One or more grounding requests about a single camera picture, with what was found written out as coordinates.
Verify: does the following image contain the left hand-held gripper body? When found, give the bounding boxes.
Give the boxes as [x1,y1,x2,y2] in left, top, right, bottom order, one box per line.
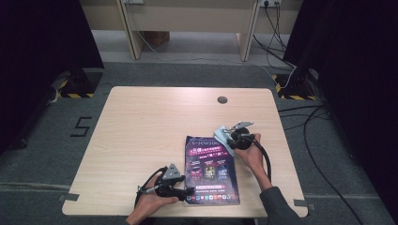
[154,162,190,199]

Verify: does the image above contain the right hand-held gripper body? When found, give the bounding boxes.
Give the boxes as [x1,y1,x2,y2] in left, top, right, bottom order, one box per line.
[224,120,256,152]

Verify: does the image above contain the illustrated magazine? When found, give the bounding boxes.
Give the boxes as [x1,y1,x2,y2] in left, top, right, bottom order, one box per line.
[183,135,241,206]

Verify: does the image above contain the person's right hand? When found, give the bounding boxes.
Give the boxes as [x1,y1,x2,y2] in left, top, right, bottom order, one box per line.
[234,132,272,188]

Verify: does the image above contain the person's left hand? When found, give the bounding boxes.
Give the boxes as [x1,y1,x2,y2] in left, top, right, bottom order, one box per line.
[133,187,180,221]

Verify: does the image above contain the stand base with hazard tape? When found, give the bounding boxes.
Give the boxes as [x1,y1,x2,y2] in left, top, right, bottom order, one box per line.
[271,69,318,101]
[51,68,104,99]

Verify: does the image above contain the brown cardboard box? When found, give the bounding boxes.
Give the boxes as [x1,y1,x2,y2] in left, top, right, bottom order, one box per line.
[140,31,171,49]

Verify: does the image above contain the beige wooden desk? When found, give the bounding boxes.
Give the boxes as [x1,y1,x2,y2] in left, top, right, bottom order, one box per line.
[78,0,304,63]

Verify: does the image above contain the black curtain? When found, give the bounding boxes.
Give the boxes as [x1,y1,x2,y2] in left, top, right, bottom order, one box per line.
[283,0,398,214]
[0,0,104,154]

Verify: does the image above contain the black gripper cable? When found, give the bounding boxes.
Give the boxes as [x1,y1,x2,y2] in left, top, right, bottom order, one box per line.
[134,166,169,209]
[246,133,273,183]

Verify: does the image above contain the black floor cables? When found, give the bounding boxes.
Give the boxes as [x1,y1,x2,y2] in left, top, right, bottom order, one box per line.
[277,104,365,225]

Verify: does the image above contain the white floor cable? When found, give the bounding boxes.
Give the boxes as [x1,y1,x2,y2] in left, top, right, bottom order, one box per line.
[135,29,299,90]

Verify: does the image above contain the black socket cables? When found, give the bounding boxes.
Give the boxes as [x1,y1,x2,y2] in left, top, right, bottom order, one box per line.
[253,3,297,69]

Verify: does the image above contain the white wall socket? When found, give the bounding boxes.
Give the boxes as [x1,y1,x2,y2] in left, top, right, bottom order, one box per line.
[259,0,283,8]

